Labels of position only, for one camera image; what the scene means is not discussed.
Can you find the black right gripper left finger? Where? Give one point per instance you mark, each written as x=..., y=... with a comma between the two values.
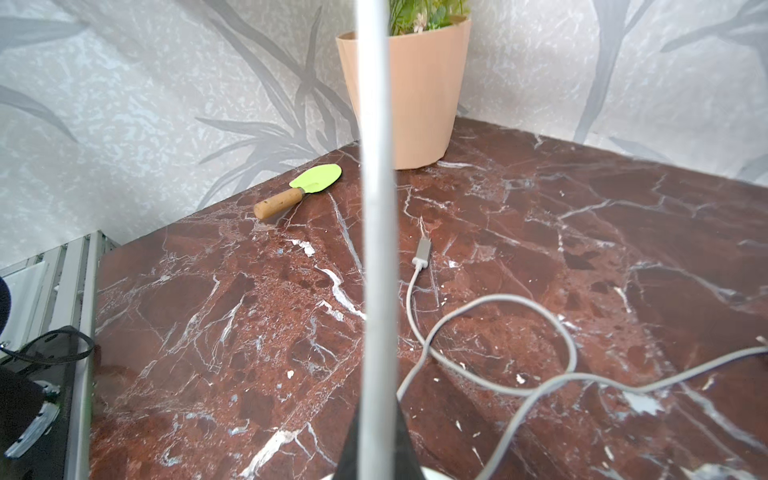
x=347, y=466

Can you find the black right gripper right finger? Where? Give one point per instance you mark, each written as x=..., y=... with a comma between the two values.
x=406, y=463

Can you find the peach flower pot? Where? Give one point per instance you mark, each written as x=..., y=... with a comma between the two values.
x=426, y=74

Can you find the artificial green white plant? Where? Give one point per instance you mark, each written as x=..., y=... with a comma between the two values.
x=417, y=16

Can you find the green trowel wooden handle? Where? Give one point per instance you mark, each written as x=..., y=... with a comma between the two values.
x=311, y=181

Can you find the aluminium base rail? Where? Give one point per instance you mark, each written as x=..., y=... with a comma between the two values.
x=46, y=292

